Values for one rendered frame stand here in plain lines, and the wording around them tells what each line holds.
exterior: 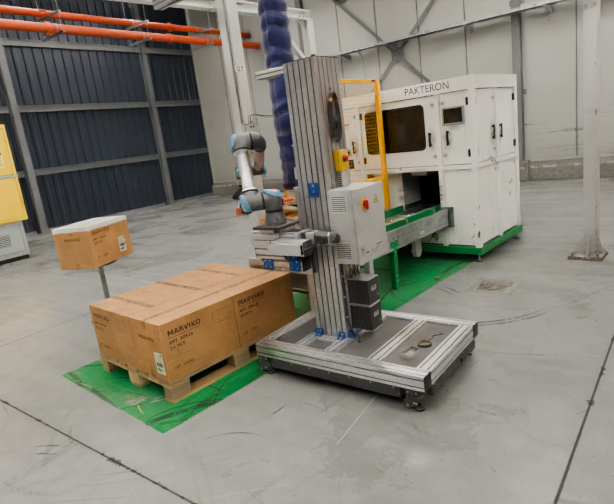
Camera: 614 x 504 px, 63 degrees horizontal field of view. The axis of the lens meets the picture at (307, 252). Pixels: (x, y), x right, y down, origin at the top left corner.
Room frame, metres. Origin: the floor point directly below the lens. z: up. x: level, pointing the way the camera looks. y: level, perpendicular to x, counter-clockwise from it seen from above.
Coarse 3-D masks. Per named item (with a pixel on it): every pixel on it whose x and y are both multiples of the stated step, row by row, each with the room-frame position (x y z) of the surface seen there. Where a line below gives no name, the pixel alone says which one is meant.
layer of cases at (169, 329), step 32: (160, 288) 3.86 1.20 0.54; (192, 288) 3.73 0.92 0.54; (224, 288) 3.62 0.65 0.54; (256, 288) 3.57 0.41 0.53; (288, 288) 3.80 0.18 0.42; (96, 320) 3.61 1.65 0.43; (128, 320) 3.24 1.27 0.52; (160, 320) 3.07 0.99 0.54; (192, 320) 3.15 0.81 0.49; (224, 320) 3.33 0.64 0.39; (256, 320) 3.53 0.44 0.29; (288, 320) 3.76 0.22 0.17; (128, 352) 3.32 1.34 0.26; (160, 352) 3.00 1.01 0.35; (192, 352) 3.11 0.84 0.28; (224, 352) 3.29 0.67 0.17
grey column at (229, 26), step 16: (224, 0) 5.17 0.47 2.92; (224, 16) 5.16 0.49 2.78; (224, 32) 5.22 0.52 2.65; (224, 48) 5.25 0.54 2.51; (240, 48) 5.23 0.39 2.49; (240, 64) 5.21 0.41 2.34; (240, 80) 5.18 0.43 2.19; (240, 96) 5.16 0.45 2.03; (240, 112) 5.16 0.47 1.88; (240, 128) 5.21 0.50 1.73; (256, 176) 5.20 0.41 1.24; (256, 224) 5.20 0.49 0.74
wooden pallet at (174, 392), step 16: (240, 352) 3.39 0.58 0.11; (256, 352) 3.56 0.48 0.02; (112, 368) 3.61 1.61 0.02; (128, 368) 3.35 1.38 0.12; (224, 368) 3.35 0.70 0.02; (144, 384) 3.28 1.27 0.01; (160, 384) 3.06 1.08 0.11; (176, 384) 3.00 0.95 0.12; (192, 384) 3.17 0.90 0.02; (208, 384) 3.17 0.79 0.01; (176, 400) 2.98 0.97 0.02
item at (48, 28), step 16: (64, 16) 11.36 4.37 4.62; (80, 16) 11.64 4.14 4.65; (96, 16) 11.95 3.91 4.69; (48, 32) 10.76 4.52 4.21; (64, 32) 10.99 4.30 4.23; (80, 32) 11.24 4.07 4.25; (96, 32) 11.51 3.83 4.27; (112, 32) 11.81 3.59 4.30; (128, 32) 12.13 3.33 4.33; (144, 32) 12.50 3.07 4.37; (208, 32) 14.48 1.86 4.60; (240, 32) 15.45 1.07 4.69; (256, 48) 15.48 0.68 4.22
